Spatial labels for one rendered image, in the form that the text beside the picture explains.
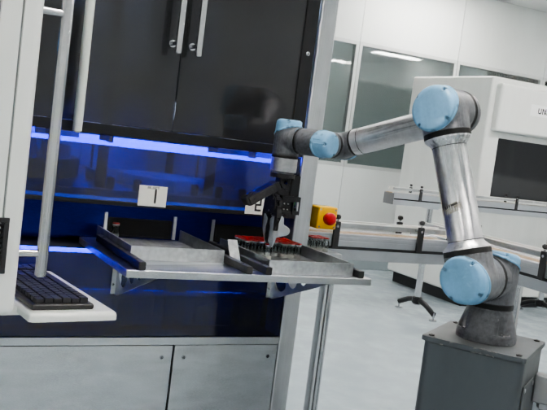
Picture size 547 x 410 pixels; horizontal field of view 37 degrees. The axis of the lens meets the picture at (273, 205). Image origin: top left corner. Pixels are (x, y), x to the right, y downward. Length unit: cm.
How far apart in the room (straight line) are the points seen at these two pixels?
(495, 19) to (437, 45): 81
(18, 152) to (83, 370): 90
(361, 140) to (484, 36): 681
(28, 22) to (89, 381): 113
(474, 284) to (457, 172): 27
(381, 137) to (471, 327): 57
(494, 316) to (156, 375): 101
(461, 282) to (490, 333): 19
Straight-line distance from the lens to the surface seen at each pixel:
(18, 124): 171
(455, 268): 197
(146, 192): 236
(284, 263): 214
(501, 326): 213
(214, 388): 258
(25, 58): 171
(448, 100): 199
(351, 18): 807
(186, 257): 215
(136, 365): 247
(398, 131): 223
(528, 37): 946
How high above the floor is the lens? 124
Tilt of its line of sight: 5 degrees down
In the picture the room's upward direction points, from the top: 7 degrees clockwise
